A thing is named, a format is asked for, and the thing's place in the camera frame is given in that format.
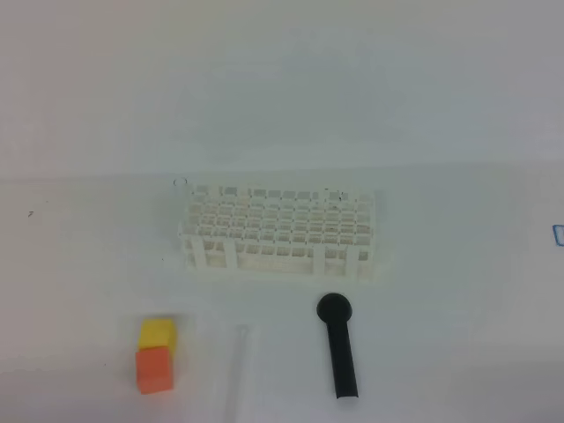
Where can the clear glass test tube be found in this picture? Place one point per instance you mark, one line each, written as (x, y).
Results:
(237, 373)

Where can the white plastic test tube rack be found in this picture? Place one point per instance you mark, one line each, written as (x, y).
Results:
(323, 233)

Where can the clear test tube in rack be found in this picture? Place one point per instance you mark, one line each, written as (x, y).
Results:
(181, 190)

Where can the black plastic scoop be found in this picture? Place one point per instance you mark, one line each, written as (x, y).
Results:
(335, 310)

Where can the yellow foam cube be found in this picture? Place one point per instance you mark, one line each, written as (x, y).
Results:
(158, 332)

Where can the orange foam cube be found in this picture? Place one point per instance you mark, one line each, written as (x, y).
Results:
(154, 370)

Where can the blue marking on table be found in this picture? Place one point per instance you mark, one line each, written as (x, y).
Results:
(558, 233)

